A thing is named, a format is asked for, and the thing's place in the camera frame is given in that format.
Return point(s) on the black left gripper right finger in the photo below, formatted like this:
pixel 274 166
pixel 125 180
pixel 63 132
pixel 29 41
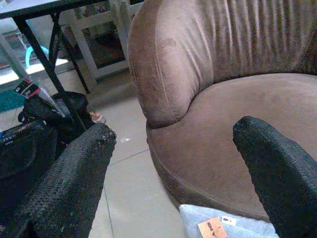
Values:
pixel 280 178

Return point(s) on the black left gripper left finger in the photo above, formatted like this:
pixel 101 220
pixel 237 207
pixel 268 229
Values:
pixel 74 178

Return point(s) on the light blue pillow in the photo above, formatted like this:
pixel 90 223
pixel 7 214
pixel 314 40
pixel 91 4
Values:
pixel 247 229

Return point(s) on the small white pillow tag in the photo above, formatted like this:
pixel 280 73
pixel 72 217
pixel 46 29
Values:
pixel 228 220

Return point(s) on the orange pillow tag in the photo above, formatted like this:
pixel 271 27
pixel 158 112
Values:
pixel 210 229

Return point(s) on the brown suede sofa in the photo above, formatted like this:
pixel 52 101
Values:
pixel 223 99

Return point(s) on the black bag with white lettering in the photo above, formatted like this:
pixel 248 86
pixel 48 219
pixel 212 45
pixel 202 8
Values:
pixel 22 153

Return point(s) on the pink slipper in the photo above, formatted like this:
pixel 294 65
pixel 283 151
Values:
pixel 97 117

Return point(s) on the black backpack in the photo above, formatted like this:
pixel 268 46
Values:
pixel 71 101

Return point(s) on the teal rug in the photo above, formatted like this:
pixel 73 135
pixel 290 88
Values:
pixel 10 100

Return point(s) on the black red label tag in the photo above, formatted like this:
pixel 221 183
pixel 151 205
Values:
pixel 26 88

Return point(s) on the white wooden chair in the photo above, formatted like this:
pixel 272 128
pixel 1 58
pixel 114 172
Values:
pixel 85 49

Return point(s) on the black metal frame table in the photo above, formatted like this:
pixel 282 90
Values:
pixel 37 54

